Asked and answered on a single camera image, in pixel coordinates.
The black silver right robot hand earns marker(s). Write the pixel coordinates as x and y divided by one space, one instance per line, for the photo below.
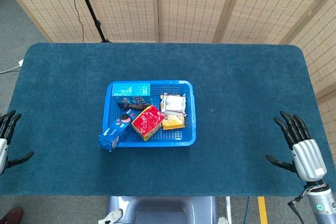
308 158

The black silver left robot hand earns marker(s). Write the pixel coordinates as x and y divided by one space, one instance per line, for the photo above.
3 150

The long blue Oreo box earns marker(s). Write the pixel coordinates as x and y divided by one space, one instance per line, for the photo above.
113 133

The yellow snack packet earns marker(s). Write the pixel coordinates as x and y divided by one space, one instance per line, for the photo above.
173 123

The wide blue cookie box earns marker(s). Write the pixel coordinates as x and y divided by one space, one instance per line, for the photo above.
131 89

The white snack packet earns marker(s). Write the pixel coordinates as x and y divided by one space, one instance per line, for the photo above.
174 103

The yellow red Lipo bag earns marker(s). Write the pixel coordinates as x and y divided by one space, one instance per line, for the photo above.
147 123

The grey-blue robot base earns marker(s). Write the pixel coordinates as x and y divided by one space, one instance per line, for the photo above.
162 211

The blue plastic perforated basket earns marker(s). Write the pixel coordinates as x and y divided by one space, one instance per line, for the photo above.
155 137

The red shoe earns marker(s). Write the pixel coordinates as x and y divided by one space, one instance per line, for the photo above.
11 216

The yellow floor tape strip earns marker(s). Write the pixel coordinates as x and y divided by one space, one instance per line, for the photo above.
262 211

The dark teal table mat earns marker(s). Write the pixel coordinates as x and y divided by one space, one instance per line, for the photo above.
236 90

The black tripod stand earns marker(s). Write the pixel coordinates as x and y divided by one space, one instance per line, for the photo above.
90 9

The bamboo folding screen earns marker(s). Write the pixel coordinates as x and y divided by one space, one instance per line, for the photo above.
197 3

